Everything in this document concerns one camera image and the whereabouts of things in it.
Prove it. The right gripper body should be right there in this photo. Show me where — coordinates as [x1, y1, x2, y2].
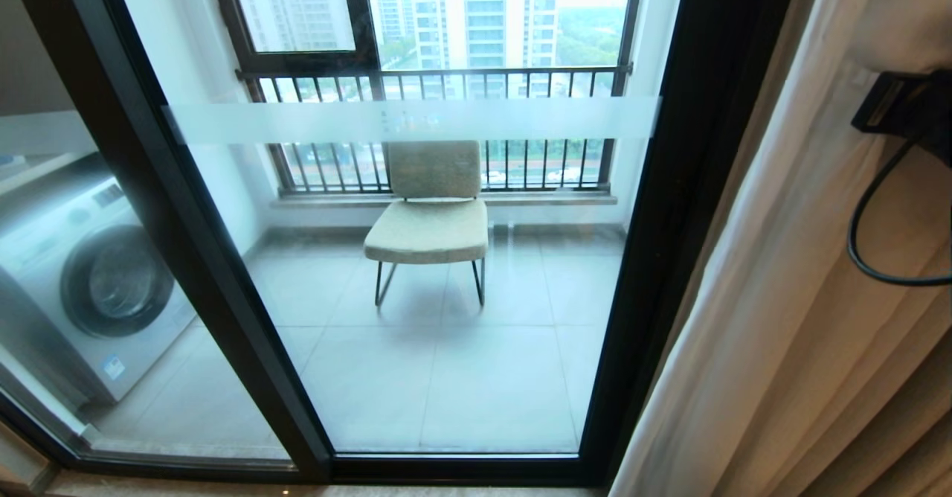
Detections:
[851, 69, 952, 169]

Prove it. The white sheer curtain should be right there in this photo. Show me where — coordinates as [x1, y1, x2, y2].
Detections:
[608, 0, 952, 497]

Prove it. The black framed glass sliding door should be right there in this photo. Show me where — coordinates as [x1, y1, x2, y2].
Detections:
[56, 0, 803, 486]

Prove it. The black balcony railing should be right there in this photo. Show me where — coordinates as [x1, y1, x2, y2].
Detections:
[236, 63, 634, 195]

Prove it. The black framed balcony window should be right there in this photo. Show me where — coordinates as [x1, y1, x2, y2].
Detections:
[206, 0, 647, 78]

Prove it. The black framed glass door panel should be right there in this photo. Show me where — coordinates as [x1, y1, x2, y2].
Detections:
[0, 0, 332, 483]

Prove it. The tan drape curtain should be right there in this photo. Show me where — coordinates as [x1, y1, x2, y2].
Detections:
[654, 0, 952, 497]

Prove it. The grey stone window sill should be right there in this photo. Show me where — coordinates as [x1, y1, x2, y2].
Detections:
[270, 193, 619, 209]

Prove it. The beige upholstered chair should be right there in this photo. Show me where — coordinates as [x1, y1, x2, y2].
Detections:
[363, 140, 490, 309]

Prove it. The white washing machine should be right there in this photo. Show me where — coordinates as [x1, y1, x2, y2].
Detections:
[0, 155, 197, 406]

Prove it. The white countertop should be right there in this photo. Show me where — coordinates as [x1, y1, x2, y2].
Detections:
[0, 110, 99, 194]

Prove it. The black cable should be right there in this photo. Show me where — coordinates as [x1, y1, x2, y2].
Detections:
[847, 137, 952, 288]

